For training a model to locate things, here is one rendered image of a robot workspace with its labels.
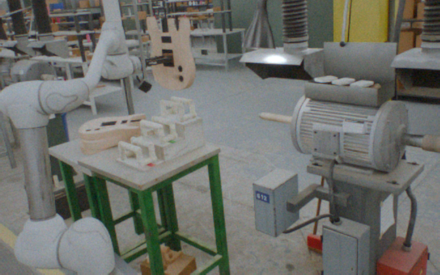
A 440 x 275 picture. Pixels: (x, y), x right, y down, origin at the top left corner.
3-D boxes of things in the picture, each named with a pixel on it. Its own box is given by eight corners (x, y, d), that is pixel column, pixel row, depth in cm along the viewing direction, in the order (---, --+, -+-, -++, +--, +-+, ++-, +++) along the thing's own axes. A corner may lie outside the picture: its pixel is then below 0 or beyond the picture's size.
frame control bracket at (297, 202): (321, 193, 164) (321, 184, 163) (295, 213, 151) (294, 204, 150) (313, 190, 167) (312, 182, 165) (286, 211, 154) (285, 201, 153)
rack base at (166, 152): (187, 152, 238) (185, 137, 236) (165, 162, 227) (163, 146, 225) (158, 144, 257) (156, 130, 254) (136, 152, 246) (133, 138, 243)
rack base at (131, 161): (165, 162, 228) (165, 160, 228) (143, 172, 218) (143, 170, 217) (136, 152, 246) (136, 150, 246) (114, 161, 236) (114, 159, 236)
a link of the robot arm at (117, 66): (135, 77, 216) (131, 52, 211) (109, 83, 206) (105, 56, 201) (124, 74, 223) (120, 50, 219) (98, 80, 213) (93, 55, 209)
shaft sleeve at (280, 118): (296, 126, 173) (300, 123, 175) (294, 119, 171) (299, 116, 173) (261, 120, 185) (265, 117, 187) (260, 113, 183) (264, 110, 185)
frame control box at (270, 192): (339, 237, 158) (339, 175, 150) (310, 266, 144) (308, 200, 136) (285, 218, 175) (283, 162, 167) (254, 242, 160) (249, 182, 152)
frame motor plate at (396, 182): (424, 170, 155) (425, 161, 154) (399, 196, 139) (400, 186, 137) (336, 152, 179) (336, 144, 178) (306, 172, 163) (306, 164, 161)
